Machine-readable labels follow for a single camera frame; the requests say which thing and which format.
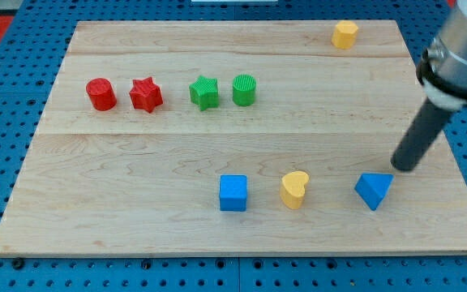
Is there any red star block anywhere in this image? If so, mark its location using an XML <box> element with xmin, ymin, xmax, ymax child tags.
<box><xmin>129</xmin><ymin>77</ymin><xmax>164</xmax><ymax>113</ymax></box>

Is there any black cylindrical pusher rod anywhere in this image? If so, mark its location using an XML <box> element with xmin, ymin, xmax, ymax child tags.
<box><xmin>391</xmin><ymin>98</ymin><xmax>453</xmax><ymax>172</ymax></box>

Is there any green star block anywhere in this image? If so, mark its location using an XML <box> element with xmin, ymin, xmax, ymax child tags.
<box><xmin>189</xmin><ymin>75</ymin><xmax>219</xmax><ymax>111</ymax></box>

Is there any yellow heart block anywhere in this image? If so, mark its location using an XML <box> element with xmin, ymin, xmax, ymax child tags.
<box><xmin>279</xmin><ymin>170</ymin><xmax>310</xmax><ymax>210</ymax></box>

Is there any blue triangle block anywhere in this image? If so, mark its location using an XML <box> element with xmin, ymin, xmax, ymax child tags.
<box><xmin>354</xmin><ymin>173</ymin><xmax>394</xmax><ymax>211</ymax></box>

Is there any red cylinder block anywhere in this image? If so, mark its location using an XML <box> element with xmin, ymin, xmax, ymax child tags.
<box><xmin>86</xmin><ymin>78</ymin><xmax>117</xmax><ymax>111</ymax></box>

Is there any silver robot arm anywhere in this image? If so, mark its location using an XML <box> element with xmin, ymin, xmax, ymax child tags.
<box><xmin>417</xmin><ymin>0</ymin><xmax>467</xmax><ymax>111</ymax></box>

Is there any light wooden board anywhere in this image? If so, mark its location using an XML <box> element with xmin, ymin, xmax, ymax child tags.
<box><xmin>0</xmin><ymin>20</ymin><xmax>467</xmax><ymax>258</ymax></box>

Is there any yellow hexagon block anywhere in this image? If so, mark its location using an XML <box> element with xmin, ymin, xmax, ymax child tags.
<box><xmin>331</xmin><ymin>20</ymin><xmax>359</xmax><ymax>49</ymax></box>

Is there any blue cube block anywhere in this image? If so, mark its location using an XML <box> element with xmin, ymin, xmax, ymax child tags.
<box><xmin>219</xmin><ymin>174</ymin><xmax>247</xmax><ymax>212</ymax></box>

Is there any green cylinder block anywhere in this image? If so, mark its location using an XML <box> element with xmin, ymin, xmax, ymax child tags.
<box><xmin>233</xmin><ymin>75</ymin><xmax>257</xmax><ymax>106</ymax></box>

